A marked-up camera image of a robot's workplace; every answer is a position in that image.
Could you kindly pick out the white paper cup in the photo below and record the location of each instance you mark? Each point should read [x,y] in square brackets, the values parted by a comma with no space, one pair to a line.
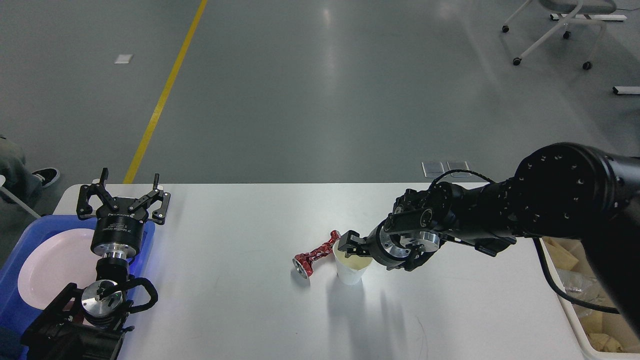
[350,269]

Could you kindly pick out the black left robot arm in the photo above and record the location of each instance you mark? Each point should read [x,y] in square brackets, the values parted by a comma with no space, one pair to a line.
[89,323]

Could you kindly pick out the clear floor plate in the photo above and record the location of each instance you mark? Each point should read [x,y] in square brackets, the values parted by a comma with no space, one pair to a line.
[433,169]
[459,167]

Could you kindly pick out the clear floor plate right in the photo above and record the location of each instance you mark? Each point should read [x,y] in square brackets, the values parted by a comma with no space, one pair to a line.
[459,167]

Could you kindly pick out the aluminium foil tray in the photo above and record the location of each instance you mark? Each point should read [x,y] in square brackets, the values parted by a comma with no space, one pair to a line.
[580,286]

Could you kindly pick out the grey trouser leg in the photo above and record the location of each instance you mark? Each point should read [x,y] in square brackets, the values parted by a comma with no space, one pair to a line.
[19,180]

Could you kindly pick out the clear floor plate left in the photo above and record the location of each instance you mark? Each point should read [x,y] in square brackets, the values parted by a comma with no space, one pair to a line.
[433,169]

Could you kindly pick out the pink plate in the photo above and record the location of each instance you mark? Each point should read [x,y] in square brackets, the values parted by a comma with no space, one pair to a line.
[61,259]

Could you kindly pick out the white furniture foot bar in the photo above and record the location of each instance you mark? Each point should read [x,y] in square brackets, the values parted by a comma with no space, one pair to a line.
[626,90]

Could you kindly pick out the black sneaker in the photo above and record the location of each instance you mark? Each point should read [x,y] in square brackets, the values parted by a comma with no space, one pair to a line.
[46,176]

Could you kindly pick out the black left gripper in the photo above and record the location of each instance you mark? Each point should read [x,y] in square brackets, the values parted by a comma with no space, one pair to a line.
[119,232]

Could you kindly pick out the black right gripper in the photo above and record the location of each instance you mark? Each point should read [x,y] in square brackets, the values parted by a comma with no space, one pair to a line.
[407,251]

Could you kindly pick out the blue plastic tray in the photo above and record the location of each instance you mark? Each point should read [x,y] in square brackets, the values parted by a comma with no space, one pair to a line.
[16,315]

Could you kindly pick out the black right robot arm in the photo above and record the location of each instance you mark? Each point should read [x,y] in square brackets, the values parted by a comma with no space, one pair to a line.
[565,191]

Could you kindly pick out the beige plastic bin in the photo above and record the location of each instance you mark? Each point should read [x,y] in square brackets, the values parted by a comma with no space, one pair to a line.
[615,326]

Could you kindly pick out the white office chair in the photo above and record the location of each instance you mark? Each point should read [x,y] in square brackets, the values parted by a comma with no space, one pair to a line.
[574,12]

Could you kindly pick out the large brown paper bag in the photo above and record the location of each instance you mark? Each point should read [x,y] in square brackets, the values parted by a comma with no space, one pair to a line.
[562,259]

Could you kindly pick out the white floor tape patch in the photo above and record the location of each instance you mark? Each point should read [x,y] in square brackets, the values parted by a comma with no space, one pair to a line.
[123,59]

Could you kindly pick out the brown paper ball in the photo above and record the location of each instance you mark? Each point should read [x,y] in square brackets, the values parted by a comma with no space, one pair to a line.
[604,343]

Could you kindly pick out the crushed red can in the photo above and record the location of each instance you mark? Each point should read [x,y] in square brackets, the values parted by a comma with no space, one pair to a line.
[303,262]

